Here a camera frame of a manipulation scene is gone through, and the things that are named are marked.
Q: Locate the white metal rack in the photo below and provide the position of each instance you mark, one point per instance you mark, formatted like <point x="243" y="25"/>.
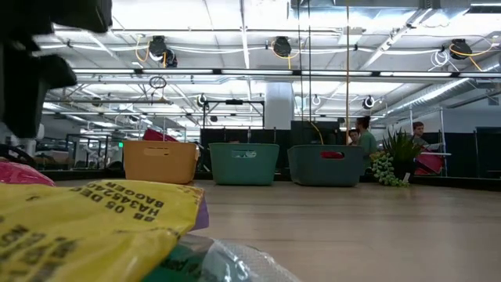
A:
<point x="442" y="129"/>

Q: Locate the teal plastic basket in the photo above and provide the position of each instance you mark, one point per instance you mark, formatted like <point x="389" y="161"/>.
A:
<point x="242" y="168"/>

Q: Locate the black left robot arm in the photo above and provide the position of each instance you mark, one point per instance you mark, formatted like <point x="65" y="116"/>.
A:
<point x="78" y="13"/>

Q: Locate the ceiling light strip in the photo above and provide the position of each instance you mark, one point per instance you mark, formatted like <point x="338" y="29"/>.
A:
<point x="254" y="71"/>

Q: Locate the artificial succulent plant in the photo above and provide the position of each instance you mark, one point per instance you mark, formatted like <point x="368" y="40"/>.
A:
<point x="401" y="150"/>

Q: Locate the black gantry frame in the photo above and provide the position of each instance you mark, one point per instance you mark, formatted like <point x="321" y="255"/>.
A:
<point x="234" y="102"/>

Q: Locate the grey-blue plastic basket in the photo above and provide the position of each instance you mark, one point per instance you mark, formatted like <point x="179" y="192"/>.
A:
<point x="325" y="172"/>

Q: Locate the red storage bin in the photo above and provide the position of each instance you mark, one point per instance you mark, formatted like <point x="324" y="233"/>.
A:
<point x="156" y="136"/>

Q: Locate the black curved chair part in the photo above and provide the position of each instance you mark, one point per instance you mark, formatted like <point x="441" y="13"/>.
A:
<point x="17" y="152"/>

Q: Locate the red plastic tub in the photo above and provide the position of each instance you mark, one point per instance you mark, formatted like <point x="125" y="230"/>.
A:
<point x="430" y="164"/>

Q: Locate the white column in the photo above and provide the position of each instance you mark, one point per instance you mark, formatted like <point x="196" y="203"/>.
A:
<point x="278" y="105"/>

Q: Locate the clear wrapper teal candy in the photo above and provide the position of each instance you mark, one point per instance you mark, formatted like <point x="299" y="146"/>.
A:
<point x="219" y="262"/>

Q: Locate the yellow plastic basket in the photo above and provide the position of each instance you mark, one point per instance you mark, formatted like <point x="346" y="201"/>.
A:
<point x="160" y="164"/>

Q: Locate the clear wrapper red candy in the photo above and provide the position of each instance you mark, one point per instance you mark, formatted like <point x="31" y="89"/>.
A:
<point x="243" y="154"/>

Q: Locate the ceiling air duct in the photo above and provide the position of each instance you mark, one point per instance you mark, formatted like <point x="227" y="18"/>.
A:
<point x="430" y="92"/>

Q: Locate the yellow candy bag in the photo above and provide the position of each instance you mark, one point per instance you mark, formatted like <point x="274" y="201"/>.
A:
<point x="78" y="227"/>

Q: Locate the person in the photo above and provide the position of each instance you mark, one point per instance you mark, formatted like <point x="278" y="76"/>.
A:
<point x="418" y="129"/>
<point x="368" y="143"/>
<point x="353" y="137"/>

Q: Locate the black partition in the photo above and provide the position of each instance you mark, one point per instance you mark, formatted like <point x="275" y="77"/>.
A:
<point x="469" y="152"/>
<point x="242" y="135"/>

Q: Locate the red Skittles bag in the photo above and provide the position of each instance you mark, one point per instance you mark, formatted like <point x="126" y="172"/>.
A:
<point x="332" y="155"/>
<point x="19" y="174"/>

